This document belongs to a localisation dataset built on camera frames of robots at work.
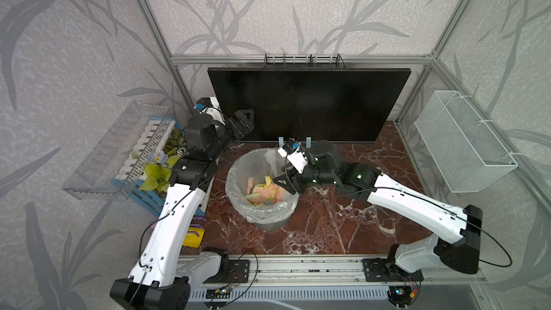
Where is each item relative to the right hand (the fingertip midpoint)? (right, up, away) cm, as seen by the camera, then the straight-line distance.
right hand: (278, 172), depth 66 cm
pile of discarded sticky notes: (-6, -12, +19) cm, 24 cm away
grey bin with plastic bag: (-8, +1, +14) cm, 16 cm away
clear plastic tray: (-53, +1, +2) cm, 53 cm away
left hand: (-10, +18, 0) cm, 20 cm away
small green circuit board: (-20, -41, +4) cm, 46 cm away
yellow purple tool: (-33, -26, +15) cm, 45 cm away
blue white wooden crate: (-40, 0, -7) cm, 41 cm away
